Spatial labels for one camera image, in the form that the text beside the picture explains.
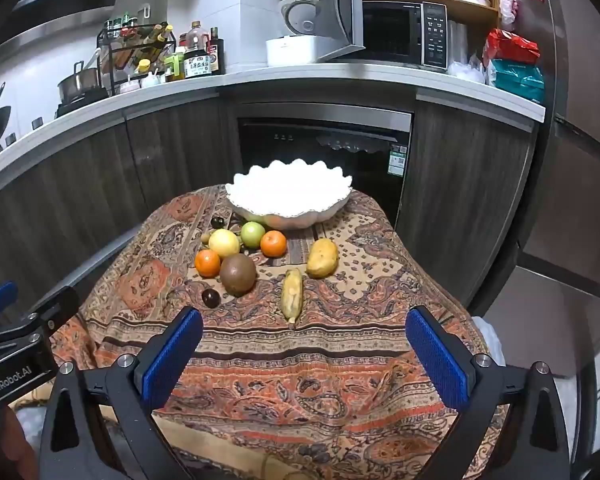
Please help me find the yellow mango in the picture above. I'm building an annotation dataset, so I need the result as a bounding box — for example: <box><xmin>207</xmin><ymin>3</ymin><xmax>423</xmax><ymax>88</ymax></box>
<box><xmin>306</xmin><ymin>238</ymin><xmax>340</xmax><ymax>279</ymax></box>

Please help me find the black built-in dishwasher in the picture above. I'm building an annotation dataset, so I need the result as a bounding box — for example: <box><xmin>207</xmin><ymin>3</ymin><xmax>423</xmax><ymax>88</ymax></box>
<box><xmin>236</xmin><ymin>105</ymin><xmax>415</xmax><ymax>221</ymax></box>

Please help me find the steel cooking pot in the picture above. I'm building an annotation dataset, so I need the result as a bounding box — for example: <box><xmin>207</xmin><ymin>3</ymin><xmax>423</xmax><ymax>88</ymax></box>
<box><xmin>56</xmin><ymin>61</ymin><xmax>106</xmax><ymax>103</ymax></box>

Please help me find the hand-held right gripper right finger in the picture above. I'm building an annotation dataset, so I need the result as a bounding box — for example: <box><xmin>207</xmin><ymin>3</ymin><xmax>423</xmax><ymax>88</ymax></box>
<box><xmin>405</xmin><ymin>305</ymin><xmax>573</xmax><ymax>480</ymax></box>

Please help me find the white scalloped bowl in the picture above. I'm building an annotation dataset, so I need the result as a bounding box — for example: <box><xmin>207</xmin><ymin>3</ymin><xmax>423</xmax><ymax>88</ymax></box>
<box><xmin>225</xmin><ymin>158</ymin><xmax>353</xmax><ymax>231</ymax></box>

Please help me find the red snack packet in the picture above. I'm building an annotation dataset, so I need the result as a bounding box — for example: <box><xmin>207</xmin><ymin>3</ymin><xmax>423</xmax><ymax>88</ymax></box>
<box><xmin>482</xmin><ymin>29</ymin><xmax>541</xmax><ymax>69</ymax></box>

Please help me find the white rice cooker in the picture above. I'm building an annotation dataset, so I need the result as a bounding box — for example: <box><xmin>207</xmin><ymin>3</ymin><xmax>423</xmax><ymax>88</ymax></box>
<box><xmin>279</xmin><ymin>0</ymin><xmax>323</xmax><ymax>41</ymax></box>

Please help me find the dark wood kitchen cabinet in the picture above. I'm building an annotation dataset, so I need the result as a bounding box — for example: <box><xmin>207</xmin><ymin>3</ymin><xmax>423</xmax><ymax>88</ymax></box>
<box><xmin>0</xmin><ymin>91</ymin><xmax>537</xmax><ymax>313</ymax></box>

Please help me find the brown kiwi fruit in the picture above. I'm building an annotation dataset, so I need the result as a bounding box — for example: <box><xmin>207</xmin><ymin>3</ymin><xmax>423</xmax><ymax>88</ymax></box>
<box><xmin>219</xmin><ymin>253</ymin><xmax>257</xmax><ymax>296</ymax></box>

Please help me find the teal snack packet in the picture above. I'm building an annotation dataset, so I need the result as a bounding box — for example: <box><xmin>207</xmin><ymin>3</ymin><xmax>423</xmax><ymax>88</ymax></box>
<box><xmin>488</xmin><ymin>59</ymin><xmax>546</xmax><ymax>104</ymax></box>

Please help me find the patterned paisley tablecloth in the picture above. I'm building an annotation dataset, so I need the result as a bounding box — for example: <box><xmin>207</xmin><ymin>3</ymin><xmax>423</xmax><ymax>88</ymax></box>
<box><xmin>50</xmin><ymin>185</ymin><xmax>511</xmax><ymax>480</ymax></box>

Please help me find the white box appliance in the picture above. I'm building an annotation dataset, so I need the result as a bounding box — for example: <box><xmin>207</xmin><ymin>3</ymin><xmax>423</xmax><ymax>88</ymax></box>
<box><xmin>266</xmin><ymin>35</ymin><xmax>342</xmax><ymax>67</ymax></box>

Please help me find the spotted yellow banana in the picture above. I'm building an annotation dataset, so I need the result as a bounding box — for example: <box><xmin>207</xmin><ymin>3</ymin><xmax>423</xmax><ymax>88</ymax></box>
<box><xmin>281</xmin><ymin>268</ymin><xmax>304</xmax><ymax>324</ymax></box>

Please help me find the green apple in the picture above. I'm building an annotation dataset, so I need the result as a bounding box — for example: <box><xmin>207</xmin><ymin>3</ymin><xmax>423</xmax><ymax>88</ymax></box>
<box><xmin>240</xmin><ymin>221</ymin><xmax>266</xmax><ymax>249</ymax></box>

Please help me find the green plastic container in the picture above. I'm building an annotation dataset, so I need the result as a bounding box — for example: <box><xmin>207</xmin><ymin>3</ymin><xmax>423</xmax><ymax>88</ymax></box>
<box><xmin>164</xmin><ymin>52</ymin><xmax>186</xmax><ymax>83</ymax></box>

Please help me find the large soy sauce bottle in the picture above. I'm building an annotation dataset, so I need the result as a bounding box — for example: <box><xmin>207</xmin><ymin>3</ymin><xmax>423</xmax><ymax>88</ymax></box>
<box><xmin>183</xmin><ymin>21</ymin><xmax>214</xmax><ymax>79</ymax></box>

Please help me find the white plastic bag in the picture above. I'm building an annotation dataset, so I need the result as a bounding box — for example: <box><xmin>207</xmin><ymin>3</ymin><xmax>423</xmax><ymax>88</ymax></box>
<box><xmin>449</xmin><ymin>54</ymin><xmax>487</xmax><ymax>84</ymax></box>

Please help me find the black microwave oven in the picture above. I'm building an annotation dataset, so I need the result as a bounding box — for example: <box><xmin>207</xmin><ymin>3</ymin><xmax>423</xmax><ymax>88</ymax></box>
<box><xmin>320</xmin><ymin>0</ymin><xmax>449</xmax><ymax>72</ymax></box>

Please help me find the pale yellow round fruit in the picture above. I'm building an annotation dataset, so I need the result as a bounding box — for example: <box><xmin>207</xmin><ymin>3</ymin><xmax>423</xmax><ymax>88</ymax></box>
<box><xmin>208</xmin><ymin>229</ymin><xmax>241</xmax><ymax>260</ymax></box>

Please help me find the orange mandarin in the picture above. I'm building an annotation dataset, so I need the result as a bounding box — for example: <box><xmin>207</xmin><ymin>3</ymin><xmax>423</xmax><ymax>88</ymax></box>
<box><xmin>195</xmin><ymin>250</ymin><xmax>222</xmax><ymax>279</ymax></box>
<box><xmin>260</xmin><ymin>230</ymin><xmax>288</xmax><ymax>259</ymax></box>

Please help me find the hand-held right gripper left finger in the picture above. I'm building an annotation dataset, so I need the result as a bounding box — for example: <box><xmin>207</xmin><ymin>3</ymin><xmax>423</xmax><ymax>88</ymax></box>
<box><xmin>39</xmin><ymin>306</ymin><xmax>204</xmax><ymax>480</ymax></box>

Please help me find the black spice rack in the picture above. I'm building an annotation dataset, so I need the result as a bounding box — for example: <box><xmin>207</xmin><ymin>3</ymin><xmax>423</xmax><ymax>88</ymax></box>
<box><xmin>97</xmin><ymin>22</ymin><xmax>177</xmax><ymax>97</ymax></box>

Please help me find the black range hood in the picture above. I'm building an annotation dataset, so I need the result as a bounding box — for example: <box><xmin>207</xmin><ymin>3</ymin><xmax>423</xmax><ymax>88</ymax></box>
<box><xmin>0</xmin><ymin>0</ymin><xmax>131</xmax><ymax>58</ymax></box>

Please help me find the dark glass bottle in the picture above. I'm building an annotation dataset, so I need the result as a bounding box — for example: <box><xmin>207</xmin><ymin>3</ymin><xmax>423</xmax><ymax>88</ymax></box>
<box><xmin>210</xmin><ymin>27</ymin><xmax>226</xmax><ymax>75</ymax></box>

